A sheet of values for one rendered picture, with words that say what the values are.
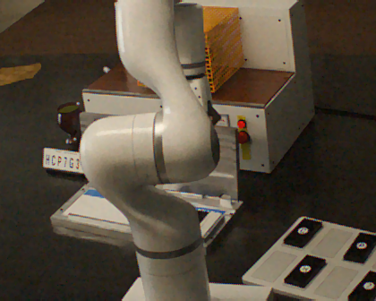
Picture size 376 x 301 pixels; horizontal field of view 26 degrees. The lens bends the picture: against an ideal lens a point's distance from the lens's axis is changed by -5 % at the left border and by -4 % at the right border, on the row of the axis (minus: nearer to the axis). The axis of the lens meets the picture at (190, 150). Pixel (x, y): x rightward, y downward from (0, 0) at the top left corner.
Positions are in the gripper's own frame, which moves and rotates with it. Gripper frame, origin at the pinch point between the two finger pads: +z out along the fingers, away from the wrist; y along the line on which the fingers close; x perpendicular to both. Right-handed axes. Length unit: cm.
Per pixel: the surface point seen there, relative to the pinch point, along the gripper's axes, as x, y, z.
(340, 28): 135, -13, -3
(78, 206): -4.7, -32.0, 19.7
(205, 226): -3.6, 4.5, 19.1
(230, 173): 8.1, 5.2, 10.1
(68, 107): 29, -60, 5
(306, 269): -10.9, 33.3, 21.9
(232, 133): 6.9, 6.8, -0.4
